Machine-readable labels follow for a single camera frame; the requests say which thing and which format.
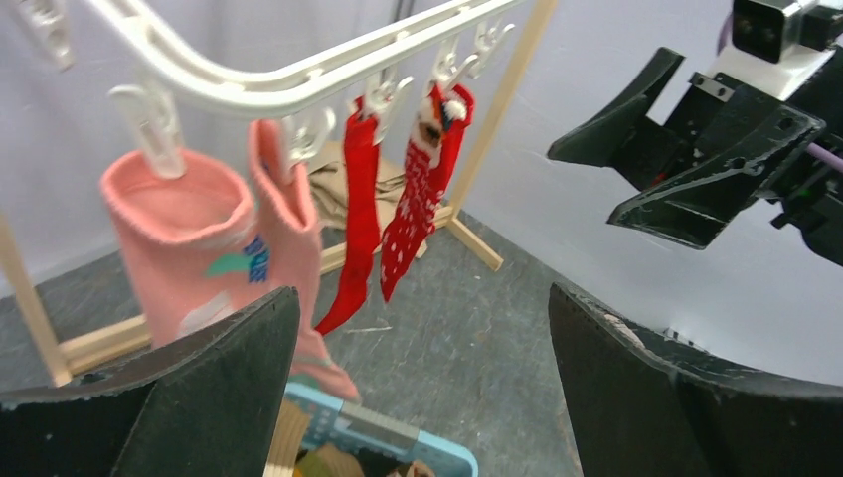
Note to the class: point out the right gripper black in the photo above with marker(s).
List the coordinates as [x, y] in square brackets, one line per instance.
[749, 147]

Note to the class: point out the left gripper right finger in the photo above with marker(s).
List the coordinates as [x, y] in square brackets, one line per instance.
[645, 404]

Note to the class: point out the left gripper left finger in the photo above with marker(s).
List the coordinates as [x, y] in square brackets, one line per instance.
[204, 405]

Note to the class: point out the pink sock green patches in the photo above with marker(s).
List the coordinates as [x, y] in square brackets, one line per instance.
[190, 245]

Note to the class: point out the red sock white stars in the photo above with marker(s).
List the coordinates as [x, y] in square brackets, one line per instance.
[431, 155]

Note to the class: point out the white clip hanger frame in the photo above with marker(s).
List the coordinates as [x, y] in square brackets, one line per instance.
[241, 59]

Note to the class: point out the red sock white trim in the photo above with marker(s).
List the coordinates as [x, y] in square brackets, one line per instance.
[363, 234]

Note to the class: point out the brown beige socks pile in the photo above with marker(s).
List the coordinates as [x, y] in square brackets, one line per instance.
[288, 458]

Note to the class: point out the wooden hanger stand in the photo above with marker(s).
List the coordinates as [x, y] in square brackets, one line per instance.
[170, 65]

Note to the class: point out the blue plastic basket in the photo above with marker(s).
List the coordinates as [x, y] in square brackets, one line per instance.
[352, 427]

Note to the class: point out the beige cloth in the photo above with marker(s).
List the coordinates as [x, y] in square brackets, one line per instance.
[328, 183]

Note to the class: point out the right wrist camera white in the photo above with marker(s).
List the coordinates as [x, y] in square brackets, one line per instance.
[777, 46]

